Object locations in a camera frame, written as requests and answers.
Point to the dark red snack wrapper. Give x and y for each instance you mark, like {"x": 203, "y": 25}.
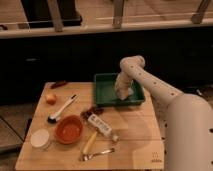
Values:
{"x": 85, "y": 114}

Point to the dark red object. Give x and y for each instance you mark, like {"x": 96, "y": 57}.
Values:
{"x": 58, "y": 84}

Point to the white labelled bottle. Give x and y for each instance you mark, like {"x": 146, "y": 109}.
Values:
{"x": 103, "y": 127}

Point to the small orange fruit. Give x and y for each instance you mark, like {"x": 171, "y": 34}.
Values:
{"x": 51, "y": 98}

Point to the white round container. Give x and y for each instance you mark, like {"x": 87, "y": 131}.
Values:
{"x": 40, "y": 139}

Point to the wooden railing frame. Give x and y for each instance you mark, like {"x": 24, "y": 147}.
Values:
{"x": 99, "y": 16}

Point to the orange bowl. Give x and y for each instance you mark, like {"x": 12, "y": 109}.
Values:
{"x": 69, "y": 130}

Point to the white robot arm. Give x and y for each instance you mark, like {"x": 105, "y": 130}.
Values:
{"x": 189, "y": 118}

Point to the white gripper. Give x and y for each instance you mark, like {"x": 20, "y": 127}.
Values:
{"x": 123, "y": 86}

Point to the yellow handled utensil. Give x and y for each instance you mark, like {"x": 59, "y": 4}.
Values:
{"x": 89, "y": 143}

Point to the metal spoon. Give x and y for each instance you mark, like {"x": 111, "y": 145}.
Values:
{"x": 86, "y": 157}

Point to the green plastic tray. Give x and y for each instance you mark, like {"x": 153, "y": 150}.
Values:
{"x": 105, "y": 96}

